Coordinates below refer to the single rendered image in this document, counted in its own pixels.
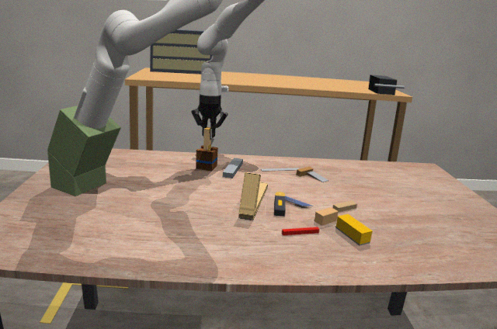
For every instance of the yellow rectangular block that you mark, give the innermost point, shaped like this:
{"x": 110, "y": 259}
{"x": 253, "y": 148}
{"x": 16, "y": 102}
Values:
{"x": 354, "y": 229}

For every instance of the red rectangular bar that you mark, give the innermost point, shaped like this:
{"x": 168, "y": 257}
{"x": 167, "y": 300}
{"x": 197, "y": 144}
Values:
{"x": 295, "y": 231}

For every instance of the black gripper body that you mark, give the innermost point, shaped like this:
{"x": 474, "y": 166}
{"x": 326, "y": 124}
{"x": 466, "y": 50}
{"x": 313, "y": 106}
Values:
{"x": 210, "y": 103}

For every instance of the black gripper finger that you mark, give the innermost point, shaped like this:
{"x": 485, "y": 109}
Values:
{"x": 213, "y": 124}
{"x": 199, "y": 122}

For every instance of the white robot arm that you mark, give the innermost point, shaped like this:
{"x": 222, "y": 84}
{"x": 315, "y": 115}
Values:
{"x": 123, "y": 32}

